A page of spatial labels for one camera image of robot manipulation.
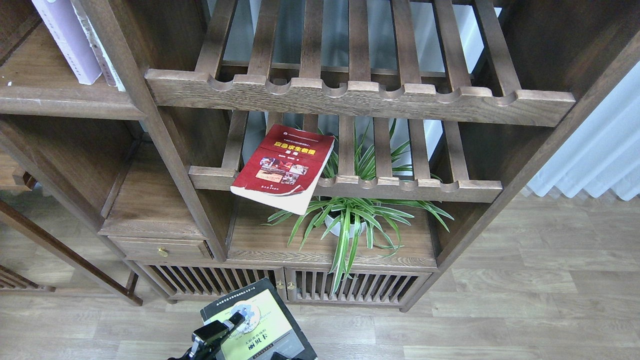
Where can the white standing books on shelf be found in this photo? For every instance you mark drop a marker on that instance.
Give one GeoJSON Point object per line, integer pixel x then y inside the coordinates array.
{"type": "Point", "coordinates": [103, 59]}

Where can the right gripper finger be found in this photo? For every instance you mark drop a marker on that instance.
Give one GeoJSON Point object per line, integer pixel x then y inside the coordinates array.
{"type": "Point", "coordinates": [279, 356]}

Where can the white curtain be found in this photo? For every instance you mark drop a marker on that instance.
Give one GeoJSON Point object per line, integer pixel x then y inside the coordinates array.
{"type": "Point", "coordinates": [603, 154]}

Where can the white lavender cover book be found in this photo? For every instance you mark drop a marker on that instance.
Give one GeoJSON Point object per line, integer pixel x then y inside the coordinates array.
{"type": "Point", "coordinates": [64, 26]}

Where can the green spider plant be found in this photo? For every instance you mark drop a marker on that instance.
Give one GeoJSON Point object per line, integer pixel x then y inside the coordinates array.
{"type": "Point", "coordinates": [353, 218]}

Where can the black yellow-green cover book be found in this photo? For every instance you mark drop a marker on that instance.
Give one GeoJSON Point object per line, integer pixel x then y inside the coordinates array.
{"type": "Point", "coordinates": [269, 326]}

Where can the dark wooden bookshelf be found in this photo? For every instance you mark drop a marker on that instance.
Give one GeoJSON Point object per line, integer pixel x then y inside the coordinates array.
{"type": "Point", "coordinates": [484, 90]}

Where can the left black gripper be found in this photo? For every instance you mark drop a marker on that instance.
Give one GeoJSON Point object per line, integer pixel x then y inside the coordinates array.
{"type": "Point", "coordinates": [207, 340]}

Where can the red cover book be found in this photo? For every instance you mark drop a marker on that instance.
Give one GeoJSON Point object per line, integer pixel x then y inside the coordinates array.
{"type": "Point", "coordinates": [285, 168]}

